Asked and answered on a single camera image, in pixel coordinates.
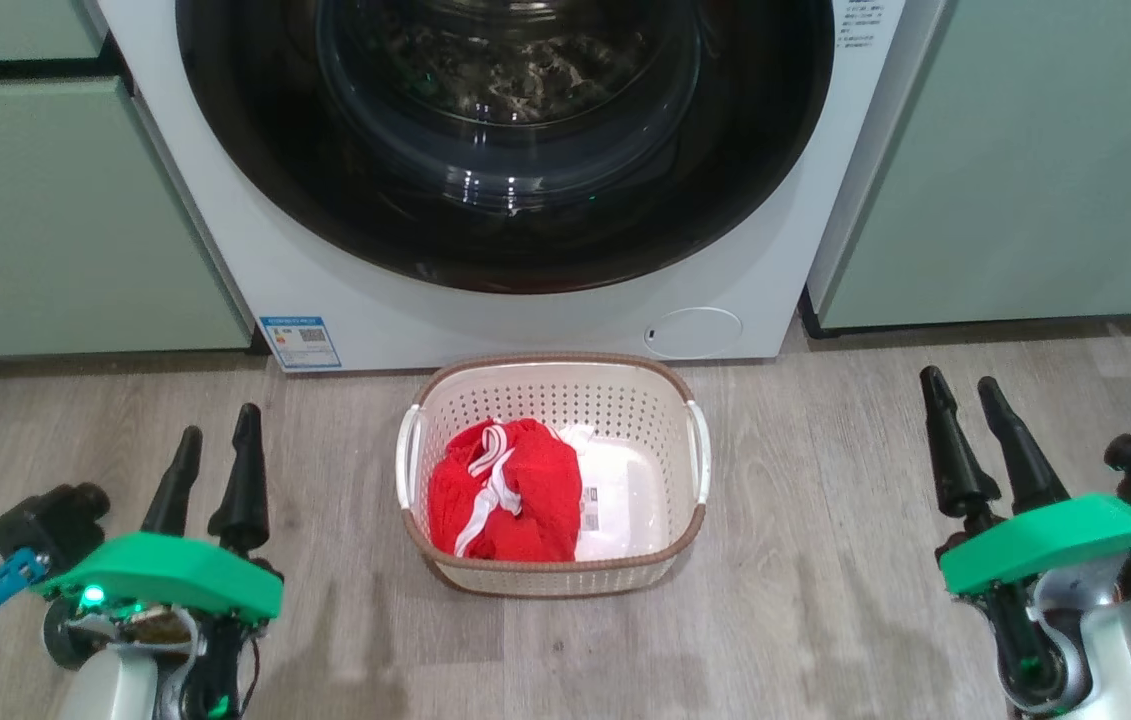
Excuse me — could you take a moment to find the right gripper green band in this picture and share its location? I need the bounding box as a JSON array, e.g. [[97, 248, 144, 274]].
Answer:
[[920, 366, 1131, 598]]

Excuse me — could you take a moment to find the white front-load washing machine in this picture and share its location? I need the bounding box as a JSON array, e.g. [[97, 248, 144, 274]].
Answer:
[[95, 0, 948, 374]]

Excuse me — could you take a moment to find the washing machine glass door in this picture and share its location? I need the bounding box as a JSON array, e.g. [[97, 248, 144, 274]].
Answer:
[[175, 0, 837, 296]]

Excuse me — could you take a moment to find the blue energy label sticker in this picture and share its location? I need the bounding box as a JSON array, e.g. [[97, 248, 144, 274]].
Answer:
[[258, 315, 343, 372]]

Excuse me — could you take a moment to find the round white filter cover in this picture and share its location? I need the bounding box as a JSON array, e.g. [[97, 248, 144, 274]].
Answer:
[[643, 306, 745, 361]]

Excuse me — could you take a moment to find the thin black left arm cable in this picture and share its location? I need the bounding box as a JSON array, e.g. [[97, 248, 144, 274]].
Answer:
[[237, 632, 262, 713]]

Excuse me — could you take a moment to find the pale green cabinet drawer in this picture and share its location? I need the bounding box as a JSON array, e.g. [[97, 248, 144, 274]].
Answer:
[[0, 0, 112, 64]]

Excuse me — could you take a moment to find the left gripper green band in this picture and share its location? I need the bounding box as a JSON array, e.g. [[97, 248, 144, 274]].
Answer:
[[35, 403, 284, 651]]

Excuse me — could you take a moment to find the large pale green cabinet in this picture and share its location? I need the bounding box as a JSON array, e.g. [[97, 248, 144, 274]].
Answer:
[[803, 0, 1131, 336]]

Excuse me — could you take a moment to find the red garment with white stripes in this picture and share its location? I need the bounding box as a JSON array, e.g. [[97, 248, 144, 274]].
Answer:
[[427, 417, 584, 563]]

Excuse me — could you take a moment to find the cream perforated laundry basket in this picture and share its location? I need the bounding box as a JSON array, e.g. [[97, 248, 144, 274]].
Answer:
[[395, 352, 713, 599]]

